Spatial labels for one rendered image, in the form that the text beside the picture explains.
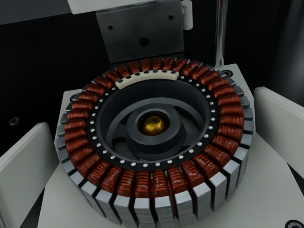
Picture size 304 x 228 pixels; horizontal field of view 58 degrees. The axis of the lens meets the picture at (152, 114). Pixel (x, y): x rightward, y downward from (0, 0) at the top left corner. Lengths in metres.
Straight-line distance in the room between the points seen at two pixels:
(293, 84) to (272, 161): 0.09
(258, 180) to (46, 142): 0.13
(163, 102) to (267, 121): 0.07
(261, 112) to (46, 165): 0.13
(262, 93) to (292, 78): 0.09
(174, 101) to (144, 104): 0.02
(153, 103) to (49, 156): 0.07
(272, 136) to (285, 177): 0.03
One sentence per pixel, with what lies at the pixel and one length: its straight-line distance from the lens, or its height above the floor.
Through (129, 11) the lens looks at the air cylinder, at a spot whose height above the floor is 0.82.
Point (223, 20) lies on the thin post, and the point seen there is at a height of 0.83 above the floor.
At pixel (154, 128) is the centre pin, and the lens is 0.16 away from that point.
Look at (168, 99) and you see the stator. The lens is 0.19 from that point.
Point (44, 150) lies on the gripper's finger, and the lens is 0.17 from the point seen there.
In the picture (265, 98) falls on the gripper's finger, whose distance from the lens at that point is 0.16.
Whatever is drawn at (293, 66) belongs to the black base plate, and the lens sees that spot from 0.27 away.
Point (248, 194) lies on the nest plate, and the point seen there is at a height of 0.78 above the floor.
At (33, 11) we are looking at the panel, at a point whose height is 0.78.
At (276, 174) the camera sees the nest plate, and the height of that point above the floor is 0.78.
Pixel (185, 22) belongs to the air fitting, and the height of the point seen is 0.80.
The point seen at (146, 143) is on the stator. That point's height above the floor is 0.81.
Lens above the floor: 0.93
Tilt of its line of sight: 47 degrees down
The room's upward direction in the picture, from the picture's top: 11 degrees counter-clockwise
